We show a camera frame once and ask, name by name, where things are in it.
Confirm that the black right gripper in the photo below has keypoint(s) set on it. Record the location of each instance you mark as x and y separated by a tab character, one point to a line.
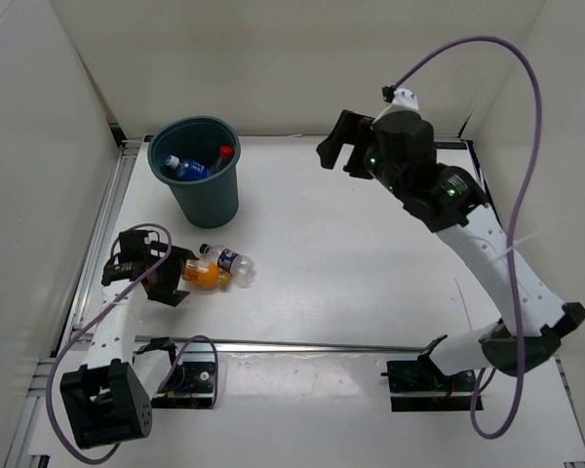
329	152

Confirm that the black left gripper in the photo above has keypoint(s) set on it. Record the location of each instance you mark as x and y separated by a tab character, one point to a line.
168	292

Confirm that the orange juice bottle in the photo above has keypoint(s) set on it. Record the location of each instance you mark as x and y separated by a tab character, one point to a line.
204	274

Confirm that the black cap Pepsi bottle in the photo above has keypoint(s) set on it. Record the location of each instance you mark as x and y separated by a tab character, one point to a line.
240	267

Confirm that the blue label water bottle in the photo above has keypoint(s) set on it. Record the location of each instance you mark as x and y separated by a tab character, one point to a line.
186	169

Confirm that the red label water bottle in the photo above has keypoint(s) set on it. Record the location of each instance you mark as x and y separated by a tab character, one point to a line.
225	155

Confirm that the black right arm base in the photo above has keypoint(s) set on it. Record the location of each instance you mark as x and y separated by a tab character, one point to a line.
415	388

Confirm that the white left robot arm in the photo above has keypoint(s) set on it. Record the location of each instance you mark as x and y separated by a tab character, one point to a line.
108	399

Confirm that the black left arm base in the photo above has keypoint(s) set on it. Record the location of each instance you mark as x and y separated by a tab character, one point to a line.
179	378

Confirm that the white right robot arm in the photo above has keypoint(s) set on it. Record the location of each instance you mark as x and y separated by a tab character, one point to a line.
398	151

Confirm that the dark green plastic bin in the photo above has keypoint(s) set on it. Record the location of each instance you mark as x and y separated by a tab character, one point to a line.
206	203

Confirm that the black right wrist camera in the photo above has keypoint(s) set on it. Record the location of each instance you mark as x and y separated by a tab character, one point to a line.
355	123

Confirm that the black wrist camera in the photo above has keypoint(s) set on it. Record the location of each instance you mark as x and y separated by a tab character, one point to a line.
355	123
140	245

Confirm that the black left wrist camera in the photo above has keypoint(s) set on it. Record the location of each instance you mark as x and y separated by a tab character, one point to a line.
140	245

